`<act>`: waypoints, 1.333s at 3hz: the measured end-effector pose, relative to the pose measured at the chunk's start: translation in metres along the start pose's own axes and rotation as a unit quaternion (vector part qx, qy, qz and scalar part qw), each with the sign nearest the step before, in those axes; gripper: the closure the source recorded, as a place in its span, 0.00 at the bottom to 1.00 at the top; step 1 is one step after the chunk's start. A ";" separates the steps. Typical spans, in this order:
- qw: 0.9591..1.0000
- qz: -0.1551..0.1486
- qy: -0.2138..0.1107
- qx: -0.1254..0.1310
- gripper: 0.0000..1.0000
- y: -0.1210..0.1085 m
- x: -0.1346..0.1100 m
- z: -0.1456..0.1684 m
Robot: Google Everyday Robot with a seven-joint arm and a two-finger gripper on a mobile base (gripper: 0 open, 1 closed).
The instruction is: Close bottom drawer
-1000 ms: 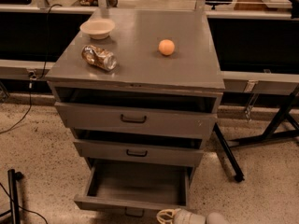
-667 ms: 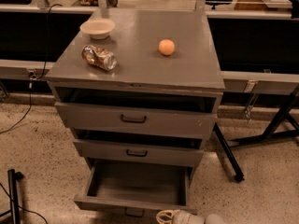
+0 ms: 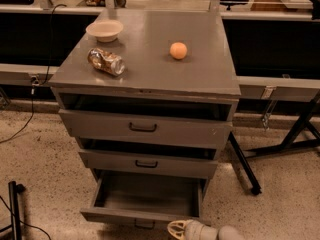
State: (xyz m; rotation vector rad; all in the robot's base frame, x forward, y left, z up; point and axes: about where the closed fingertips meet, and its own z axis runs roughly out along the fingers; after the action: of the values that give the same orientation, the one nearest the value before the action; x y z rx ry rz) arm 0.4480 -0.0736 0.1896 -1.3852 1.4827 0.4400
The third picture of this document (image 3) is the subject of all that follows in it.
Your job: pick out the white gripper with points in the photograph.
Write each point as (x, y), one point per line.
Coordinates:
(196, 231)

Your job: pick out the grey bottom drawer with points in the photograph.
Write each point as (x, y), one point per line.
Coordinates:
(145, 200)

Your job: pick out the grey drawer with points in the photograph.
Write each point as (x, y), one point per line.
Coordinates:
(148, 164)
(145, 200)
(146, 129)

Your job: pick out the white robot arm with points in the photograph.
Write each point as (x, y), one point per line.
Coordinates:
(229, 233)

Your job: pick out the grey middle drawer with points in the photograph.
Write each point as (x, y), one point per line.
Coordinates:
(148, 164)

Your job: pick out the grey top drawer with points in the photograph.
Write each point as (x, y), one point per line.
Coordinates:
(146, 129)

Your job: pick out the grey metal drawer cabinet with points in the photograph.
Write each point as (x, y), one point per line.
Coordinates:
(203, 85)

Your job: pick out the black metal stand right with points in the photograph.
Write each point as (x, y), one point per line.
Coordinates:
(288, 144)

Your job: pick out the black stand lower left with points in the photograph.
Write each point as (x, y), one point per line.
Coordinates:
(13, 221)

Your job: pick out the orange fruit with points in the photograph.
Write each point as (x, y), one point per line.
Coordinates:
(178, 50)

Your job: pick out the beige paper bowl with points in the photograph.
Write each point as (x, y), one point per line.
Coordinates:
(105, 30)

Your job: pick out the wooden box background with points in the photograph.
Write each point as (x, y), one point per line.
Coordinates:
(268, 5)

